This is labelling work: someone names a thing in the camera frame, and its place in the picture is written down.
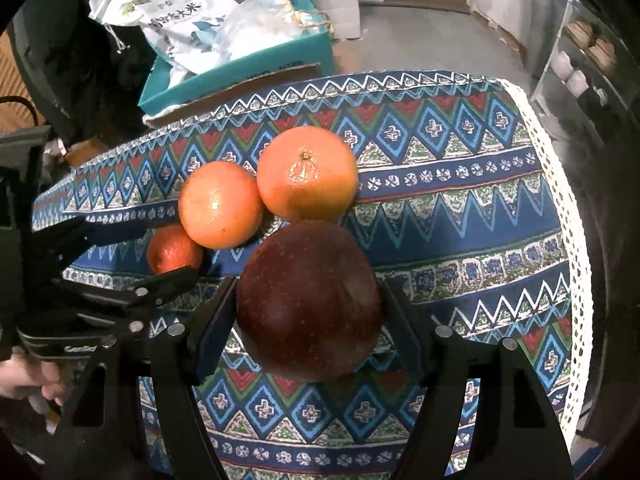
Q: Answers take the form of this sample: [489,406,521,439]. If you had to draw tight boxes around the person's left hand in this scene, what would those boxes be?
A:
[0,356,67,411]

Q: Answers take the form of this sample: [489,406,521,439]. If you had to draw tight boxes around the black cable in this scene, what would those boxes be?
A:
[0,94,40,129]

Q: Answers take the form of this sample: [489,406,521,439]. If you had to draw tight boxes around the teal storage box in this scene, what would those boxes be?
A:
[137,0,334,117]

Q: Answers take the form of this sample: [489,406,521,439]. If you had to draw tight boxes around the white printed rice bag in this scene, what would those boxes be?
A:
[88,0,237,87]

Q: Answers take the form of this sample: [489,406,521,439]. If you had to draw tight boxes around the medium orange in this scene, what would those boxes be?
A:
[178,160,265,250]

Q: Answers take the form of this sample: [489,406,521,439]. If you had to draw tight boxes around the white shoe rack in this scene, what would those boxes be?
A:
[529,0,640,162]

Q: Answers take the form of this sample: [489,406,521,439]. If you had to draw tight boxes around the small orange tangerine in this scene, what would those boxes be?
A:
[146,223,204,275]

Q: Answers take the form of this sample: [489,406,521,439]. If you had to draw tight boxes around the shoe rack with shoes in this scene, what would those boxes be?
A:
[554,16,619,112]

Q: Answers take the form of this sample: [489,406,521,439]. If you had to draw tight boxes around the blue patterned tablecloth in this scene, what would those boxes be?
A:
[32,70,594,480]

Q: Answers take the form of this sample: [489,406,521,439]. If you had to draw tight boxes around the dark red apple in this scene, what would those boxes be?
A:
[235,219,384,383]

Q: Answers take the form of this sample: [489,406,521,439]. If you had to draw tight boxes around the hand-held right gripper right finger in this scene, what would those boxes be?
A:
[382,279,574,480]

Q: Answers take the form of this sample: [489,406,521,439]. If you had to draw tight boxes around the black hanging coat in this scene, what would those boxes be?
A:
[9,0,157,137]

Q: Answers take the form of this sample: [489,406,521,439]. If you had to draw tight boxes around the clear plastic bag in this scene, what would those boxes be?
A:
[214,0,307,67]

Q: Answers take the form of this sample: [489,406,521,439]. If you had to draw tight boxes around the large orange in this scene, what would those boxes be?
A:
[256,125,360,224]

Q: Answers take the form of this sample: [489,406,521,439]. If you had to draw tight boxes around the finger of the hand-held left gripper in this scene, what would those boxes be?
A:
[55,265,202,346]
[49,216,153,262]

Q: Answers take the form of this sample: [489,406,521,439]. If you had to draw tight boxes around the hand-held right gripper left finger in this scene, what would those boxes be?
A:
[52,275,239,480]

